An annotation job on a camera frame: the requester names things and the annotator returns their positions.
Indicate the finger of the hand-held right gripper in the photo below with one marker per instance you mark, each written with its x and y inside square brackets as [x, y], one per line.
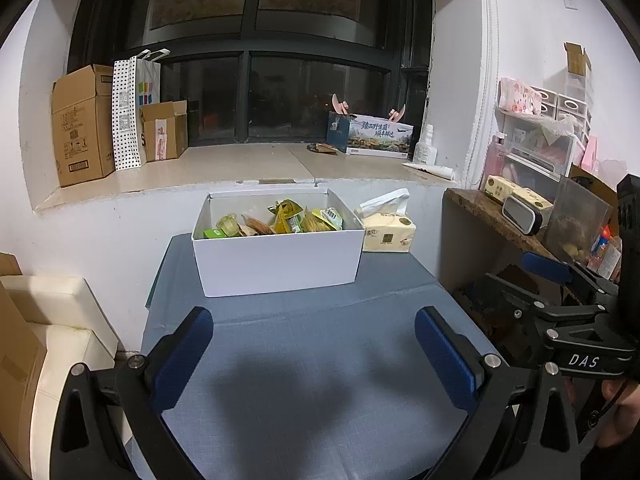
[530, 305]
[545, 265]

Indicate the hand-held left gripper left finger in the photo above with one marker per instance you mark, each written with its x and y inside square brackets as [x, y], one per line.
[185, 352]

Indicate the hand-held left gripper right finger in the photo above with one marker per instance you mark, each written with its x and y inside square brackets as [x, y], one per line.
[445, 355]

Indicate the white cardboard box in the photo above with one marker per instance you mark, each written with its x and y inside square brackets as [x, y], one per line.
[275, 265]

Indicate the person's right forearm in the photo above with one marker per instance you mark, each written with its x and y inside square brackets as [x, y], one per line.
[615, 465]

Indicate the person's right hand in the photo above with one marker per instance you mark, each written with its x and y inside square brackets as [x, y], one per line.
[625, 415]

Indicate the clear plastic container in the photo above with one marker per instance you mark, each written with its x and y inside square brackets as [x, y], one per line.
[575, 220]

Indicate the wooden side shelf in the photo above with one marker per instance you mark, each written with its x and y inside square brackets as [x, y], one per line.
[480, 210]

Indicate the brown cardboard sheet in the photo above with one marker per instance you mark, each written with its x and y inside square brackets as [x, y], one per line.
[597, 182]

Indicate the white plastic drawer organizer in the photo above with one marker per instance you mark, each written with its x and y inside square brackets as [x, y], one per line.
[537, 160]

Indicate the pink bottle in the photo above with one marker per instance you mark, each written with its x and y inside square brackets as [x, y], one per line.
[495, 157]

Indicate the pink paper bag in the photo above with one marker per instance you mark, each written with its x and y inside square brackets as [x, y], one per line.
[590, 152]

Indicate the cream leather sofa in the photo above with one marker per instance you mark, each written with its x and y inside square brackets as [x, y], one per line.
[55, 340]

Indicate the folded white paper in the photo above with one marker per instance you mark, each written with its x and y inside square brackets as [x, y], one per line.
[430, 170]

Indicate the white plastic bottle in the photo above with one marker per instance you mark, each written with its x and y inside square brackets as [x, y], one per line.
[425, 150]

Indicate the flat brown cardboard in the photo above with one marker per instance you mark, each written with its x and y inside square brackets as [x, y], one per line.
[17, 340]

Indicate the pink floral pouch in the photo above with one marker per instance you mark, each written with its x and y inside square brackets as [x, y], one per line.
[520, 96]

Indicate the tiny open cardboard box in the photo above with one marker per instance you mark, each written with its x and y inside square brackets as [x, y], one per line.
[577, 59]

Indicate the landscape printed long box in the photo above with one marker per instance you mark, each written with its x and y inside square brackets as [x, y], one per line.
[380, 135]

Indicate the pink toy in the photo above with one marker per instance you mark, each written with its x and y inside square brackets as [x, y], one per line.
[397, 113]
[341, 104]

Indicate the small open cardboard box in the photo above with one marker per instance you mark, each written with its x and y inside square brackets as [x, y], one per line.
[165, 135]

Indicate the brown snack wrapper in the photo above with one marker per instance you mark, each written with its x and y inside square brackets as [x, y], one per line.
[322, 148]

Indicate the dotted white paper bag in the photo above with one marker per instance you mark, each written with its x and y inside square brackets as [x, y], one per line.
[125, 120]

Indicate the large brown cardboard box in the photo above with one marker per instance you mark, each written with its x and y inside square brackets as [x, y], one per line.
[80, 130]

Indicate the dark blue gift bag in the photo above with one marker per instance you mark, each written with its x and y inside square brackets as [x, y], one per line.
[337, 132]

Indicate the black window frame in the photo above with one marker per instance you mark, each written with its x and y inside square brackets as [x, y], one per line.
[410, 50]

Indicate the white wall socket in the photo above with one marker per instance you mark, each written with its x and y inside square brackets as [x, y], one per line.
[571, 2]

